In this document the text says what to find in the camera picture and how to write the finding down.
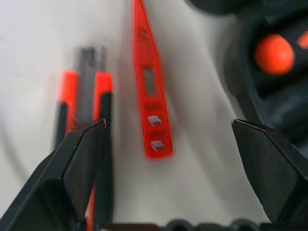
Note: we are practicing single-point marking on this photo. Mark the orange ball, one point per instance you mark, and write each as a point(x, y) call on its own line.
point(274, 54)

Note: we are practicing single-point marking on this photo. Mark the orange and black utility knife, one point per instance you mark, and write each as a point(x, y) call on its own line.
point(103, 86)

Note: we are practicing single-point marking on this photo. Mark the orange tool piece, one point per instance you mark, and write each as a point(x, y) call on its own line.
point(303, 40)

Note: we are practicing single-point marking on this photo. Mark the black plastic tool case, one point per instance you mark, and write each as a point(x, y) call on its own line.
point(240, 72)

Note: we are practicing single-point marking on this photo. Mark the orange voltage tester pen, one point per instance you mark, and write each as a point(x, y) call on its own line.
point(149, 108)

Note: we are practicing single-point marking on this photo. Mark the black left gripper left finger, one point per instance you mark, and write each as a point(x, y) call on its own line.
point(60, 173)

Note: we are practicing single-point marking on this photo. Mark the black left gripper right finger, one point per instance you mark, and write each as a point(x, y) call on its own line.
point(272, 168)

